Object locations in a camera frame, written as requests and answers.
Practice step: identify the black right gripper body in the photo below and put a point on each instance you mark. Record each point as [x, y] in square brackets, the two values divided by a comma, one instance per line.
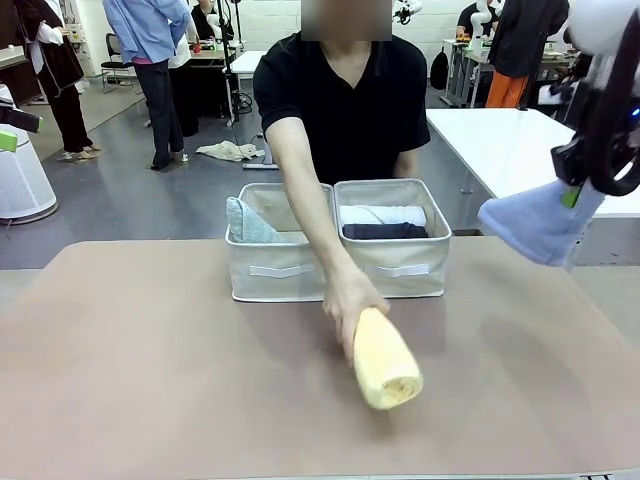
[612, 130]

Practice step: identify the left gripper black green finger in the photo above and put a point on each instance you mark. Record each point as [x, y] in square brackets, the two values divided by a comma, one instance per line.
[7, 140]
[22, 120]

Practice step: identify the lavender cone towel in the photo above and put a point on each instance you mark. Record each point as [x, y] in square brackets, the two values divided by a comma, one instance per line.
[540, 225]

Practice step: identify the white towel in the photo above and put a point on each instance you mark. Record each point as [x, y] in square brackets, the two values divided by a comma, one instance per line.
[385, 215]

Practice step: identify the dark grey towel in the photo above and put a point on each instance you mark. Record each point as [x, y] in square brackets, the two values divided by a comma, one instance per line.
[385, 231]

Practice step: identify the grey-green cone towel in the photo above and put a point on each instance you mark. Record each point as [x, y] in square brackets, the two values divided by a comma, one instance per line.
[250, 225]

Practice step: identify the yellow towel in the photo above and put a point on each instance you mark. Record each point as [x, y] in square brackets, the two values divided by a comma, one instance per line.
[387, 360]

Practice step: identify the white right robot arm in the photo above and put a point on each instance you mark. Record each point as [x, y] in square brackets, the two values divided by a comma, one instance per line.
[595, 25]

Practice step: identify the person's right forearm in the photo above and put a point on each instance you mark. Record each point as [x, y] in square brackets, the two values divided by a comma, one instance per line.
[320, 230]

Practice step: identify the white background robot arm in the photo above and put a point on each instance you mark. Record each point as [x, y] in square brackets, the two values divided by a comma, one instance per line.
[481, 17]

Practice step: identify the person's right hand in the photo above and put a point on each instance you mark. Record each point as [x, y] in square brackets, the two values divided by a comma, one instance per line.
[350, 300]

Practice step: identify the white air purifier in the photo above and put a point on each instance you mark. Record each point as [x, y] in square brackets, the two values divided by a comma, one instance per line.
[20, 185]

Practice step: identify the large white table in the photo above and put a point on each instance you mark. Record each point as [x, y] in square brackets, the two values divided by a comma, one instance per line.
[500, 145]

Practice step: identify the black chair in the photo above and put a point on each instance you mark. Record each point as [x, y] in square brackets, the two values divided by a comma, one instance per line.
[117, 65]

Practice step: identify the bystander in orange trousers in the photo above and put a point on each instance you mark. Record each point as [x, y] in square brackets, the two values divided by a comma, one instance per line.
[520, 45]

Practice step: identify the bystander in blue shirt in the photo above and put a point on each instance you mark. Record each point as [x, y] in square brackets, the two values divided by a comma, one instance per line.
[155, 75]

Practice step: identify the grey background workbench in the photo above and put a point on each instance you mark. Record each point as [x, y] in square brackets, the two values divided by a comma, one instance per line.
[465, 70]

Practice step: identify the black backpack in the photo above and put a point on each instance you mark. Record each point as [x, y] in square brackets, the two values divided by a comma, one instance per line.
[439, 67]

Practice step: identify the cream fabric storage bin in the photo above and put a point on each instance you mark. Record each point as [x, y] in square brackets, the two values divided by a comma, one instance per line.
[405, 272]
[272, 272]

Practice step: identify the beige cloth on floor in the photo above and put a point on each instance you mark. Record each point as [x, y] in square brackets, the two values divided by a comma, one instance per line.
[225, 150]

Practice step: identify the black equipment stand pole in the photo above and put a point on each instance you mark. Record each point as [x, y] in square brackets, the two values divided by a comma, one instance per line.
[231, 75]

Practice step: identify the person in black shirt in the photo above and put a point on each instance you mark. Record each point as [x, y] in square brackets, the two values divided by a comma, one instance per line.
[360, 115]

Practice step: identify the small white background table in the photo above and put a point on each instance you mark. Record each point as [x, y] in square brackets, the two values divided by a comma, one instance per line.
[247, 62]

